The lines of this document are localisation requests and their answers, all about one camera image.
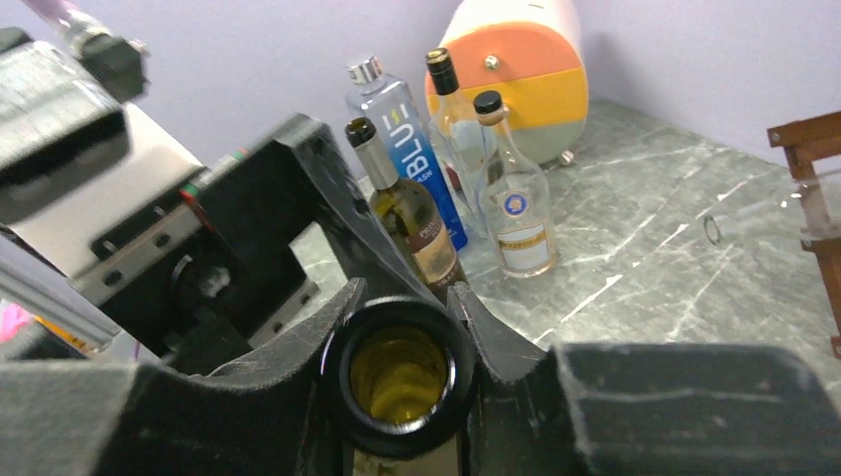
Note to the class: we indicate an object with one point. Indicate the round clear glass bottle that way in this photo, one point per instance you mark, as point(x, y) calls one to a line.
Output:
point(512, 194)

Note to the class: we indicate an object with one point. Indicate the square clear whisky bottle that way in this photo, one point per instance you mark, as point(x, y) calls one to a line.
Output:
point(462, 142)

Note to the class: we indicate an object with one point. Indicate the wooden wine rack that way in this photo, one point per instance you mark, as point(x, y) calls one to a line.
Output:
point(804, 143)

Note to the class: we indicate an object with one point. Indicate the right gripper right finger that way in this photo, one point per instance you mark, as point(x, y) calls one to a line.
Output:
point(642, 409)

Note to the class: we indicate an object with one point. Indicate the green wine bottle silver cap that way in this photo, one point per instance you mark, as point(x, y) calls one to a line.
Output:
point(407, 212)

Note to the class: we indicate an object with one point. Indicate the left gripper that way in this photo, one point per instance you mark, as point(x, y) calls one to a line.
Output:
point(216, 276)

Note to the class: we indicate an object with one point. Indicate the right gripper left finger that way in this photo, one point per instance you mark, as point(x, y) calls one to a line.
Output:
point(259, 414)

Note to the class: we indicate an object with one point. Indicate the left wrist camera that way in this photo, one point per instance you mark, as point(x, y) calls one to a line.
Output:
point(75, 162)

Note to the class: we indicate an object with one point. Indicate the green wine bottle black cap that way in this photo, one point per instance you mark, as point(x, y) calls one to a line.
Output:
point(398, 378)

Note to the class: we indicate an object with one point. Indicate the blue glass bottle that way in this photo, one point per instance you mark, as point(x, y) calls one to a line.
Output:
point(387, 101)

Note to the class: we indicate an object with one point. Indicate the white orange bread box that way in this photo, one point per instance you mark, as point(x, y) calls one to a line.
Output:
point(529, 51)

